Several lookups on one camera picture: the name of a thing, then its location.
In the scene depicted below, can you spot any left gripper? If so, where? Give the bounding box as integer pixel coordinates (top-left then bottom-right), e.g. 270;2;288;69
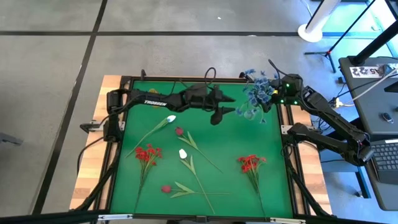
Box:
186;84;236;126

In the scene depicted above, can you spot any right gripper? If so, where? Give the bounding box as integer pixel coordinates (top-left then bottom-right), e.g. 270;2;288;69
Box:
262;73;308;113

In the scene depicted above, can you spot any dark red tulip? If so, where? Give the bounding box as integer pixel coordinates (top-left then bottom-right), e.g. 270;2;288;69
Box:
175;126;224;174
160;181;231;199

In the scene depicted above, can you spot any white tulip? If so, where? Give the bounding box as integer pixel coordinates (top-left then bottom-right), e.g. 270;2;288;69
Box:
178;148;216;215
125;114;177;159

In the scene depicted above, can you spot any red flower bunch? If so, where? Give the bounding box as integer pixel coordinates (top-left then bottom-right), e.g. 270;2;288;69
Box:
237;154;267;217
133;142;164;214

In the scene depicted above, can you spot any clear glass vase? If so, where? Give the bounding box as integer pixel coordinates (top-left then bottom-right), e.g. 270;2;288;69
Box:
243;109;259;121

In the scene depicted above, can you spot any black tripod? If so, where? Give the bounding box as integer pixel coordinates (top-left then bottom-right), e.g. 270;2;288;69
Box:
303;0;379;74

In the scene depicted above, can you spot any white stand base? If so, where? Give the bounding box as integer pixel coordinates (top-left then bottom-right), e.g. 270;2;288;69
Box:
297;0;342;44

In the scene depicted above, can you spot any white paper label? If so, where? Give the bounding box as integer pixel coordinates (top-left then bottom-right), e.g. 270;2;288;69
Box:
349;65;382;78

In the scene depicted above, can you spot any grey desk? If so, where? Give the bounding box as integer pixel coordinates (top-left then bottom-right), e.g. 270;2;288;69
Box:
338;55;398;141

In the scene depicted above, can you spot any black pole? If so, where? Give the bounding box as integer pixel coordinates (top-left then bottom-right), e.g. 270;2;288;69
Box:
350;27;398;67

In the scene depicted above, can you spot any laptop keyboard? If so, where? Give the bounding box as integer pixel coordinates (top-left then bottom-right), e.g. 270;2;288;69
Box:
366;139;398;185

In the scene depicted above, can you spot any black clamp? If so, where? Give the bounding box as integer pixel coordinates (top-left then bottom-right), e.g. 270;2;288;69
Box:
80;120;110;134

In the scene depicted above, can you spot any wooden table board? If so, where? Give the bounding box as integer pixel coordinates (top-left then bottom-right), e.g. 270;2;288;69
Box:
70;74;333;216

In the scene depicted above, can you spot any white cable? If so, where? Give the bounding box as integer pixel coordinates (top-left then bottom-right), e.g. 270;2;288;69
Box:
335;68;398;106

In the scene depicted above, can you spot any silver metal bracket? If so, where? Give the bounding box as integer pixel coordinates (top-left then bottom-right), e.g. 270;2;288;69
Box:
269;217;307;224
98;213;134;221

